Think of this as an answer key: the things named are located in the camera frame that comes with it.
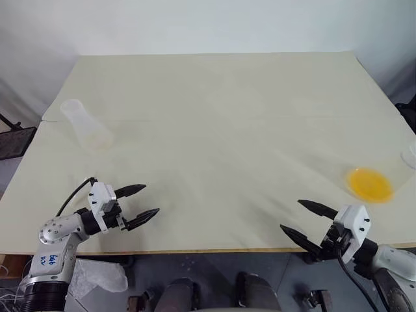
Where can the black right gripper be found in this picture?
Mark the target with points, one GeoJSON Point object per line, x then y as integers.
{"type": "Point", "coordinates": [336, 242]}

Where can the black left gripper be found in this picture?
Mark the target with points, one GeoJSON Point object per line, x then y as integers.
{"type": "Point", "coordinates": [113, 218]}

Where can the clear plastic cup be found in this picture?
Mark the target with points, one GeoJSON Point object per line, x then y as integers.
{"type": "Point", "coordinates": [86, 128]}

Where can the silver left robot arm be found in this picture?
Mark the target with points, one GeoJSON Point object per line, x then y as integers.
{"type": "Point", "coordinates": [55, 230]}

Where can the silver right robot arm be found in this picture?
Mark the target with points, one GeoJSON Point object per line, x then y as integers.
{"type": "Point", "coordinates": [393, 260]}

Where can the small brown caster foot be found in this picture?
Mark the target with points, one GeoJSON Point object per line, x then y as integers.
{"type": "Point", "coordinates": [139, 300]}
{"type": "Point", "coordinates": [312, 298]}

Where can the white plastic bag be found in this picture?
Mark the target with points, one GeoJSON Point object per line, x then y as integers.
{"type": "Point", "coordinates": [100, 276]}

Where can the dark rounded shape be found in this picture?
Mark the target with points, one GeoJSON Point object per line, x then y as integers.
{"type": "Point", "coordinates": [256, 292]}
{"type": "Point", "coordinates": [178, 295]}

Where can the cream table cover sheet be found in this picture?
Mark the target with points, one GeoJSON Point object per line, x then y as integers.
{"type": "Point", "coordinates": [211, 146]}

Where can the black mesh stand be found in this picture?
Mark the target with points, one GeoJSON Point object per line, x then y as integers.
{"type": "Point", "coordinates": [13, 139]}

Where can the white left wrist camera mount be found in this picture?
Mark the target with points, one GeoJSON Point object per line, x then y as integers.
{"type": "Point", "coordinates": [99, 196]}

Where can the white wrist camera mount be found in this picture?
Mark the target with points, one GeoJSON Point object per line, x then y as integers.
{"type": "Point", "coordinates": [99, 196]}
{"type": "Point", "coordinates": [356, 221]}

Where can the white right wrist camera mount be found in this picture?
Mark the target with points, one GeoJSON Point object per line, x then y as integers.
{"type": "Point", "coordinates": [356, 221]}

